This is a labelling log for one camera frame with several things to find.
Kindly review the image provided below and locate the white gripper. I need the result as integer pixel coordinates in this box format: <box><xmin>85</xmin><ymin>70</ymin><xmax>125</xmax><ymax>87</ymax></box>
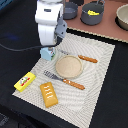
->
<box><xmin>35</xmin><ymin>1</ymin><xmax>67</xmax><ymax>46</ymax></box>

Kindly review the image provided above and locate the grey saucepan with handle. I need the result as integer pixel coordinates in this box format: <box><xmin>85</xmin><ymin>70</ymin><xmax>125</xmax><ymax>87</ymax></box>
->
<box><xmin>63</xmin><ymin>2</ymin><xmax>78</xmax><ymax>20</ymax></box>

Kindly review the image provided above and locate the white milk carton toy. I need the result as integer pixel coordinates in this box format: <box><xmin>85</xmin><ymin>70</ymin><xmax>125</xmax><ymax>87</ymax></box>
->
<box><xmin>40</xmin><ymin>47</ymin><xmax>55</xmax><ymax>61</ymax></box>

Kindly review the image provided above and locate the yellow cheese wedge toy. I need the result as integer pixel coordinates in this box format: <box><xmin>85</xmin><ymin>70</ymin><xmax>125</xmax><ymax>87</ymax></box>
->
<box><xmin>87</xmin><ymin>10</ymin><xmax>100</xmax><ymax>16</ymax></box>

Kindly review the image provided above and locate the dark grey pot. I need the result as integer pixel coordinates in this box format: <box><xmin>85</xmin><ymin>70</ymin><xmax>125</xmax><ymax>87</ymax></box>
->
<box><xmin>81</xmin><ymin>0</ymin><xmax>105</xmax><ymax>25</ymax></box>

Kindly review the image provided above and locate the yellow butter box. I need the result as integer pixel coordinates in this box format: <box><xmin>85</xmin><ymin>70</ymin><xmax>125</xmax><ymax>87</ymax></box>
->
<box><xmin>14</xmin><ymin>72</ymin><xmax>36</xmax><ymax>92</ymax></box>

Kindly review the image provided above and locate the orange bread loaf toy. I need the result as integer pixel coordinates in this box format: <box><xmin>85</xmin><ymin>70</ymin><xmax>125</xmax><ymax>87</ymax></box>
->
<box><xmin>40</xmin><ymin>82</ymin><xmax>58</xmax><ymax>107</ymax></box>

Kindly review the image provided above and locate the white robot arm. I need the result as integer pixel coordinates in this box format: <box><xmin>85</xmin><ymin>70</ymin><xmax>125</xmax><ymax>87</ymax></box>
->
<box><xmin>35</xmin><ymin>0</ymin><xmax>67</xmax><ymax>46</ymax></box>

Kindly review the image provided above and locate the round wooden plate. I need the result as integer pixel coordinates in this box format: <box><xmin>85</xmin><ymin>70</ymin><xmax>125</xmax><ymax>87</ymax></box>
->
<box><xmin>55</xmin><ymin>55</ymin><xmax>83</xmax><ymax>78</ymax></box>

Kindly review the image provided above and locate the pink toy stove top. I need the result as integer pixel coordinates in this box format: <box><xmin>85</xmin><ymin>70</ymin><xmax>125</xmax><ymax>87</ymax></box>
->
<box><xmin>67</xmin><ymin>0</ymin><xmax>128</xmax><ymax>43</ymax></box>

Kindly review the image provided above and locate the beige bowl on stove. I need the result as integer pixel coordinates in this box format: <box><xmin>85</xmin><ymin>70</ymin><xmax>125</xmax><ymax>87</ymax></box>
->
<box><xmin>116</xmin><ymin>4</ymin><xmax>128</xmax><ymax>30</ymax></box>

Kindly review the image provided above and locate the beige woven placemat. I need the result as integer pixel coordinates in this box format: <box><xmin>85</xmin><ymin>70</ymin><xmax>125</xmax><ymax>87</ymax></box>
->
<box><xmin>13</xmin><ymin>33</ymin><xmax>115</xmax><ymax>128</ymax></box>

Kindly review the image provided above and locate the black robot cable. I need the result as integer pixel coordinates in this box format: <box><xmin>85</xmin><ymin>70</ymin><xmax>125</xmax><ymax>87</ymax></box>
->
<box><xmin>0</xmin><ymin>34</ymin><xmax>63</xmax><ymax>53</ymax></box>

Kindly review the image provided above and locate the toy knife wooden handle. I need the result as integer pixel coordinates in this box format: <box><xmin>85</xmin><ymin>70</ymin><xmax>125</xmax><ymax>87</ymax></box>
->
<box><xmin>58</xmin><ymin>49</ymin><xmax>99</xmax><ymax>64</ymax></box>

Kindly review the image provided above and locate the toy fork wooden handle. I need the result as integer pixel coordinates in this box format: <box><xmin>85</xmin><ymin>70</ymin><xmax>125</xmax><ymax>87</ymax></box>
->
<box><xmin>43</xmin><ymin>70</ymin><xmax>86</xmax><ymax>91</ymax></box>

